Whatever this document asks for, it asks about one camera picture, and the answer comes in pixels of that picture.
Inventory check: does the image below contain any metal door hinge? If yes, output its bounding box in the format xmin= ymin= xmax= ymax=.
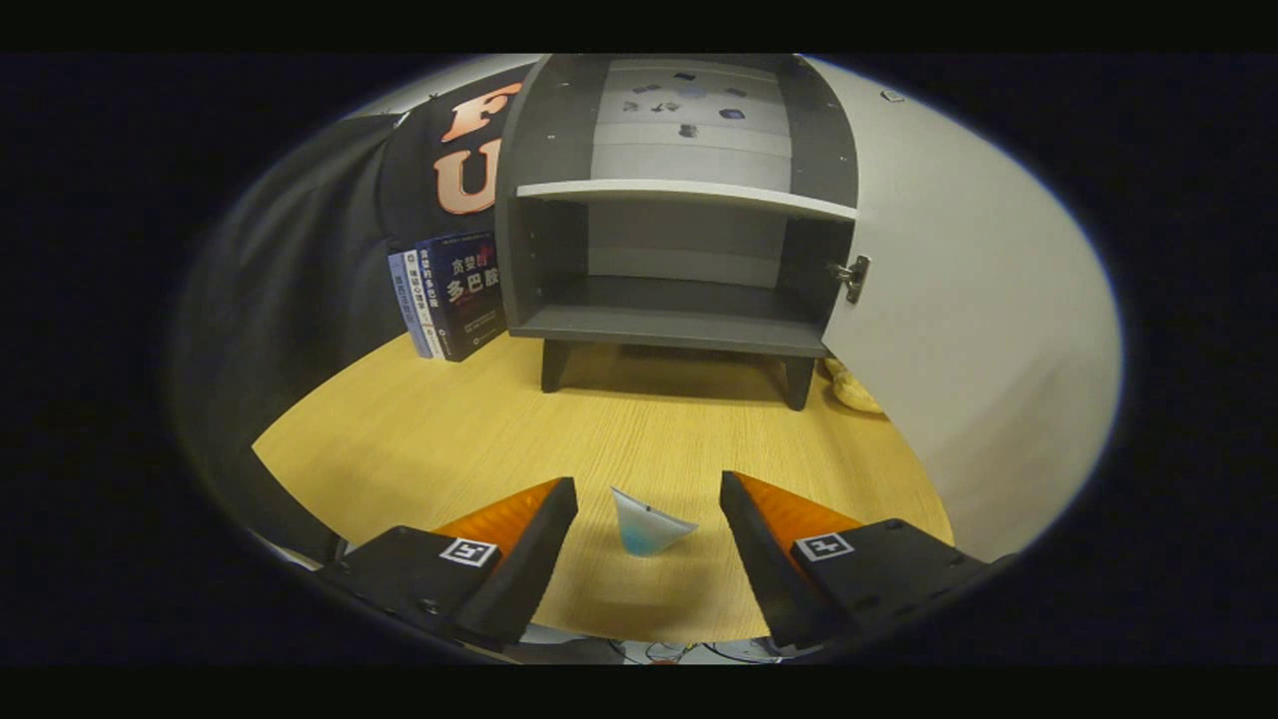
xmin=827 ymin=255 xmax=872 ymax=305

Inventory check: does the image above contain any light blue book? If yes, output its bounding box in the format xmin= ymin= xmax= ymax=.
xmin=387 ymin=250 xmax=432 ymax=359

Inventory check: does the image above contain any beige cabinet door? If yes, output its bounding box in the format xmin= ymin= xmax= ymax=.
xmin=799 ymin=56 xmax=1124 ymax=563

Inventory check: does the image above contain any white book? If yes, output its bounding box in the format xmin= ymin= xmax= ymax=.
xmin=402 ymin=247 xmax=445 ymax=360

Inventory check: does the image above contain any dark blue book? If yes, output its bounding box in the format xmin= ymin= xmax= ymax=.
xmin=416 ymin=232 xmax=510 ymax=362

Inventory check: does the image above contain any small translucent blue cup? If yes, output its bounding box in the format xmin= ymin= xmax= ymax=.
xmin=610 ymin=486 xmax=699 ymax=557

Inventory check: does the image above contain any tangle of thin cables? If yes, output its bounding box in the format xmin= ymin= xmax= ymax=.
xmin=609 ymin=639 xmax=790 ymax=665

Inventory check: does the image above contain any yellow plush toy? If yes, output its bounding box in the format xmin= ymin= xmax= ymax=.
xmin=825 ymin=358 xmax=888 ymax=415

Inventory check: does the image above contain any white cabinet shelf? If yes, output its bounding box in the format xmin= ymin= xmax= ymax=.
xmin=515 ymin=180 xmax=858 ymax=222

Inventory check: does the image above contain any grey cabinet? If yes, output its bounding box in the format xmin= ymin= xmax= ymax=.
xmin=494 ymin=54 xmax=862 ymax=412

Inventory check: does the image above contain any black backdrop cloth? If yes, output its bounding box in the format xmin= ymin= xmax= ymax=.
xmin=175 ymin=75 xmax=525 ymax=520

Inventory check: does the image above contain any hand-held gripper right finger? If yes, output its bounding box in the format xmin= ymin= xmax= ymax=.
xmin=720 ymin=470 xmax=999 ymax=650

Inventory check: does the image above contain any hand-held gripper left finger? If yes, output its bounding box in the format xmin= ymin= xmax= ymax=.
xmin=318 ymin=476 xmax=579 ymax=652

